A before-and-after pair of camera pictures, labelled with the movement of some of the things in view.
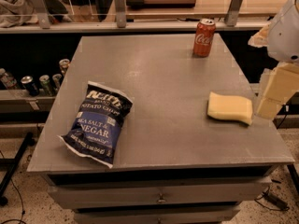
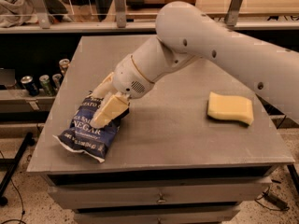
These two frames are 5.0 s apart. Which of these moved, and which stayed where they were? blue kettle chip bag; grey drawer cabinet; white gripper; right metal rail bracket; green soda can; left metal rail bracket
Moved: white gripper; blue kettle chip bag
Stayed: right metal rail bracket; green soda can; left metal rail bracket; grey drawer cabinet
